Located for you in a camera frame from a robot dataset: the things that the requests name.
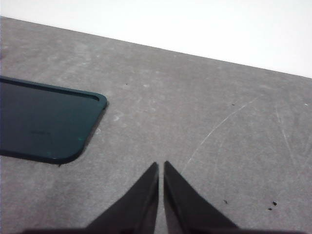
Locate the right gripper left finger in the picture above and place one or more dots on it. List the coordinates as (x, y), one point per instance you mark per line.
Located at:
(136, 209)

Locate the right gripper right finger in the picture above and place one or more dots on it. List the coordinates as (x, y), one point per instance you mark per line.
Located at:
(187, 209)

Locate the dark rectangular tray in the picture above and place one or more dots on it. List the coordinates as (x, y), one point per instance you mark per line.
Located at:
(44, 122)

